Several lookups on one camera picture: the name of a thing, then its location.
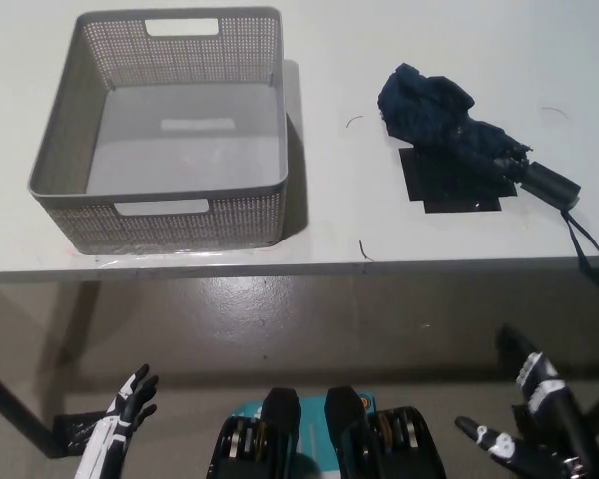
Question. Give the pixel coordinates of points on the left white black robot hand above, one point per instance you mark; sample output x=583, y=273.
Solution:
x=122, y=404

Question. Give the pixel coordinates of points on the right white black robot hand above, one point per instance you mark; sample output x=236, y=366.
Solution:
x=561, y=409

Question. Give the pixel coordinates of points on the navy blue umbrella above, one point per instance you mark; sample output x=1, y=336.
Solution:
x=439, y=115

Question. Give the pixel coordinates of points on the black tape patch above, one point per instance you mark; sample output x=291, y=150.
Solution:
x=444, y=192
x=77, y=429

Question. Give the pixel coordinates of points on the black metal table leg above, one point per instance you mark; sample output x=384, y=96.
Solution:
x=20, y=414

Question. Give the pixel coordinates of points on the black ribbed robot body block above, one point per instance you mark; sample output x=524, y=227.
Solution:
x=394, y=439
x=252, y=439

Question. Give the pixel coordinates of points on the teal robot body panel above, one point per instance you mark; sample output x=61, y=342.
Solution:
x=312, y=439

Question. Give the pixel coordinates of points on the grey perforated plastic basket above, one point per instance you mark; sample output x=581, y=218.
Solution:
x=179, y=125

